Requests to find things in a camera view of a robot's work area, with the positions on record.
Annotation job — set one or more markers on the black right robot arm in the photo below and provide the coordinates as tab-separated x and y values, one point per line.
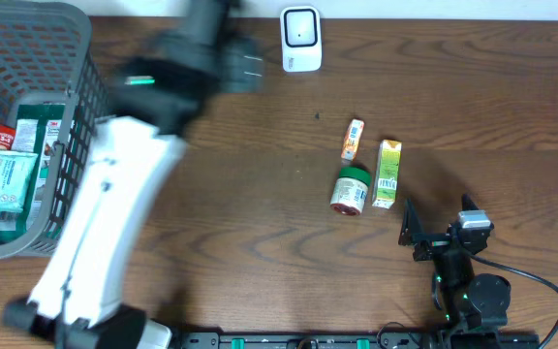
476	304

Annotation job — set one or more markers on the white jar green lid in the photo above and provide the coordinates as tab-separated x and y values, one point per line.
350	191

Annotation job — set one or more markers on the mint green wipes pack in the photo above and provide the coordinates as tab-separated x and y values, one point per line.
15	173

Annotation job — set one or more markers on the small orange box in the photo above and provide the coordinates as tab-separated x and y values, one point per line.
352	139

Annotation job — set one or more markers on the green yellow juice carton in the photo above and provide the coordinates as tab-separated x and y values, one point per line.
384	192

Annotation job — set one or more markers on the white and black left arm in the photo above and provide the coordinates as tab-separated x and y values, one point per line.
78	303

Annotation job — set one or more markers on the dark grey plastic mesh basket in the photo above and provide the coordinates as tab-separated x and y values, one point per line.
45	60

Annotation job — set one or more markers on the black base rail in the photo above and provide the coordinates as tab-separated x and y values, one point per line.
386	340

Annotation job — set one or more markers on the white barcode scanner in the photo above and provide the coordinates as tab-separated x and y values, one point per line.
301	39

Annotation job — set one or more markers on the green 3M package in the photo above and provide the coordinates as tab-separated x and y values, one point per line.
37	131

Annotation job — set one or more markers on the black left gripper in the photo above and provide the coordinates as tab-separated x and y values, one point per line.
250	63

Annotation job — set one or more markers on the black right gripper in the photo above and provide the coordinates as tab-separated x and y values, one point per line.
413	234

